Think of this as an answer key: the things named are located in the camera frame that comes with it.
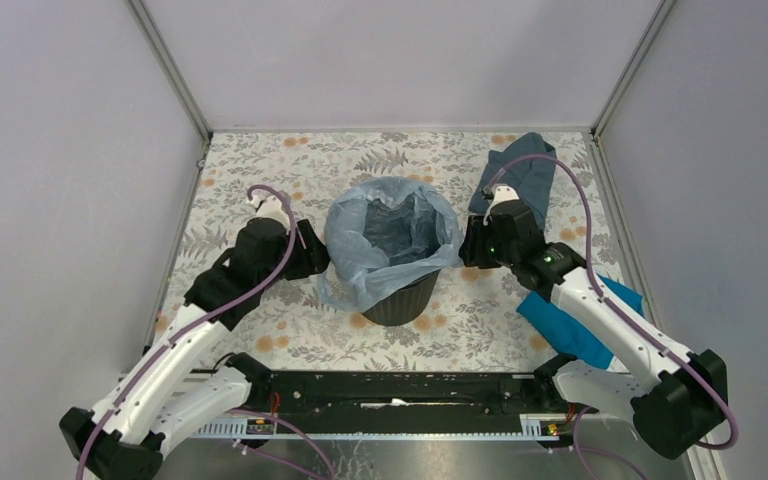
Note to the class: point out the black plastic trash bin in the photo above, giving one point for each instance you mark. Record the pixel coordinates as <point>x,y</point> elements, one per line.
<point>404,305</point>

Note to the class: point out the grey-blue crumpled cloth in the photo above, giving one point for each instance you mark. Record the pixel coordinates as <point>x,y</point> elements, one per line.
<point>531,179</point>

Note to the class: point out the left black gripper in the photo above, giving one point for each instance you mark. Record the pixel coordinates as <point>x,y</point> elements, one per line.
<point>314,258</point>

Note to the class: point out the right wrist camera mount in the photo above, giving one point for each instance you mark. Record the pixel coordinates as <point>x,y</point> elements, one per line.
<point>499,194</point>

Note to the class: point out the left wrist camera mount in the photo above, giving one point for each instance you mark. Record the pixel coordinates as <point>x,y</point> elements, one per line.
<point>270,207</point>

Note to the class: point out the floral patterned table mat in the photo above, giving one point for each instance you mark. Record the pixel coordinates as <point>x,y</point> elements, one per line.
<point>471,322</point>

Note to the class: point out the white slotted cable duct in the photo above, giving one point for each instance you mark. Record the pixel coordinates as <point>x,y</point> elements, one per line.
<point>388,428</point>

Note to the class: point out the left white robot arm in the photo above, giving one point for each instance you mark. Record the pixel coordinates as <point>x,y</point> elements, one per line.
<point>129,433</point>

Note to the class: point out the bright blue folded cloth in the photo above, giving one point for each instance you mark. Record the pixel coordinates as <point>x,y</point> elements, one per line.
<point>565,334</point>

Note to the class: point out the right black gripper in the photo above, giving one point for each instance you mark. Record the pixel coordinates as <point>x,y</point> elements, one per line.
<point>470,250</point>

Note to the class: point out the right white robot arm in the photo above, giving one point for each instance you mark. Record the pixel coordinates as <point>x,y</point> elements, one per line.
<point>672,396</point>

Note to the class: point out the light blue plastic trash bag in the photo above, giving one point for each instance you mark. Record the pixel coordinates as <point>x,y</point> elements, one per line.
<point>385,234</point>

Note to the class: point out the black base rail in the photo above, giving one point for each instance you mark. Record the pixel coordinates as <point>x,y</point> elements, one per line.
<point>293,394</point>

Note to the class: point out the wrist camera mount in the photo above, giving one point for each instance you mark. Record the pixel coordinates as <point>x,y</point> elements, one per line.
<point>499,194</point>
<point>270,207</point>

